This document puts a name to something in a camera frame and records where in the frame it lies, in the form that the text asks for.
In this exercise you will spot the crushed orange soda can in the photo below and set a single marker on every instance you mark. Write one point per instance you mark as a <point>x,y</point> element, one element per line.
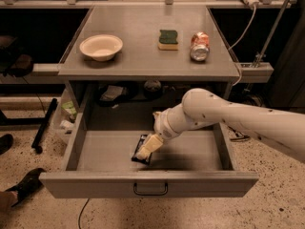
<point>200,46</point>

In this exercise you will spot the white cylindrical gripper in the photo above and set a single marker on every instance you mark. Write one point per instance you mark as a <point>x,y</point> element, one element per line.
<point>162,126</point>

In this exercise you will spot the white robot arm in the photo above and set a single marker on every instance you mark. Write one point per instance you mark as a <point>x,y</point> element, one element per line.
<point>283,131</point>

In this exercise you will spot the black shoe on foot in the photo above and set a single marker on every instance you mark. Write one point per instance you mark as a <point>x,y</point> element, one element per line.
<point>27,186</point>

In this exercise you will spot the black drawer handle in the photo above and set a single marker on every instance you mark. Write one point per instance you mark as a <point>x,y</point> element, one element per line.
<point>150,189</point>

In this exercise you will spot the white paper bowl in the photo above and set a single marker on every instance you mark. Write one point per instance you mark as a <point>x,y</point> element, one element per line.
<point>102,47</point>

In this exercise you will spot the clear plastic bin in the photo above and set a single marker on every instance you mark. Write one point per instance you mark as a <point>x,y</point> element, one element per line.
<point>64,117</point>

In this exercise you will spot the green yellow sponge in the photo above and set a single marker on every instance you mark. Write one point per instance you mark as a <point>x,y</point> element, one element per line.
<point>167,40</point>

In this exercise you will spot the dark blue rxbar wrapper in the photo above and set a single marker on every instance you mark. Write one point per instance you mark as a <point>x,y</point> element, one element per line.
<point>136,157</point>

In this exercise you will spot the black bar on floor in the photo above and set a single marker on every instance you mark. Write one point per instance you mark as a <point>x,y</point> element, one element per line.
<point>36,143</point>

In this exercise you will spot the open grey top drawer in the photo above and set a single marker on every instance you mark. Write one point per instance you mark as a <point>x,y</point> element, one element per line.
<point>98,159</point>

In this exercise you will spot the grey cabinet with counter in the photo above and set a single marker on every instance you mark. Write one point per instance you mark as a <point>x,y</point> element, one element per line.
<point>139,25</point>

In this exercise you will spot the metal tripod pole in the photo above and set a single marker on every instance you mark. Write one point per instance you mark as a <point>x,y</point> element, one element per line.
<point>260,54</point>

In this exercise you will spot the dark shoe at left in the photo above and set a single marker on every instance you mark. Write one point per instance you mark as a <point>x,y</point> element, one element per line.
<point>6,142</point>

